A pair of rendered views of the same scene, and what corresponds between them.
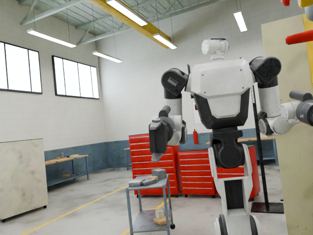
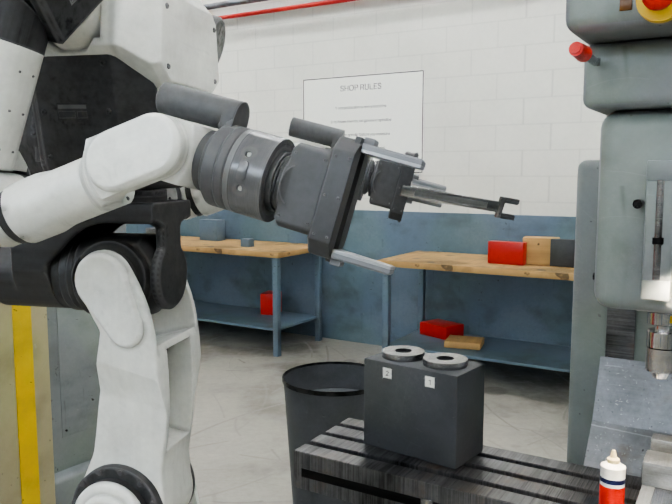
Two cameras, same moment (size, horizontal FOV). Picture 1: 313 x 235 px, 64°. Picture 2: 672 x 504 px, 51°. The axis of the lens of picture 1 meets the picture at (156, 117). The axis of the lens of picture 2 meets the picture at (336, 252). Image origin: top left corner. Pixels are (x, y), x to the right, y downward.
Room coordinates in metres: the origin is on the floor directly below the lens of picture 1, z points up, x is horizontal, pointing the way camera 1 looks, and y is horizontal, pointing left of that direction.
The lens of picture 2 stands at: (0.79, 0.70, 1.53)
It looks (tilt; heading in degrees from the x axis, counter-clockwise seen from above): 6 degrees down; 276
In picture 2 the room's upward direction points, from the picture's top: straight up
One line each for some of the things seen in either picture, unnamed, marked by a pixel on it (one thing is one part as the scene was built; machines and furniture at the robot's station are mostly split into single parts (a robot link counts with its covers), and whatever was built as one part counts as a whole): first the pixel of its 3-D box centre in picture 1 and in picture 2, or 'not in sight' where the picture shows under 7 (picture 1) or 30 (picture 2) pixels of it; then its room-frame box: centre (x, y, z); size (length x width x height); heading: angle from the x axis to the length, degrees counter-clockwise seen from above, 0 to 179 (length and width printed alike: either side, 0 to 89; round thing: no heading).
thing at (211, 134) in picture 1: (224, 147); (88, 252); (1.27, -0.32, 1.41); 0.28 x 0.13 x 0.18; 173
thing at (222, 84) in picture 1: (219, 93); (99, 74); (1.24, -0.32, 1.68); 0.34 x 0.30 x 0.36; 84
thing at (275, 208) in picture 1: (259, 146); not in sight; (4.37, -1.71, 1.06); 0.50 x 0.50 x 2.11; 65
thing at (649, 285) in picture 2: not in sight; (659, 230); (0.40, -0.40, 1.45); 0.04 x 0.04 x 0.21; 65
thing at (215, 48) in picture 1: (214, 49); not in sight; (1.18, -0.31, 1.88); 0.10 x 0.07 x 0.09; 109
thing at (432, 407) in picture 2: not in sight; (423, 401); (0.75, -0.73, 1.06); 0.22 x 0.12 x 0.20; 148
